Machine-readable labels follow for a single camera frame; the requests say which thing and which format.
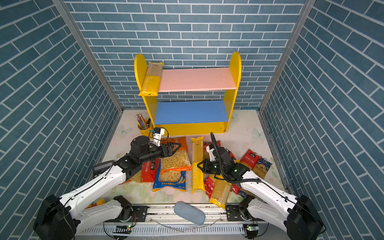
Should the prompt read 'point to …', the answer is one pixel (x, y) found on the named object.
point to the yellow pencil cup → (145, 131)
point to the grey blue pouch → (189, 212)
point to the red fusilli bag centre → (206, 154)
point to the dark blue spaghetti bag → (262, 167)
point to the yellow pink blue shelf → (186, 101)
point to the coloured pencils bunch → (141, 120)
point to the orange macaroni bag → (178, 161)
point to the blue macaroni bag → (172, 178)
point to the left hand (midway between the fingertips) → (178, 146)
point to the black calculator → (101, 167)
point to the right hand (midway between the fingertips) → (195, 164)
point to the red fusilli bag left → (148, 173)
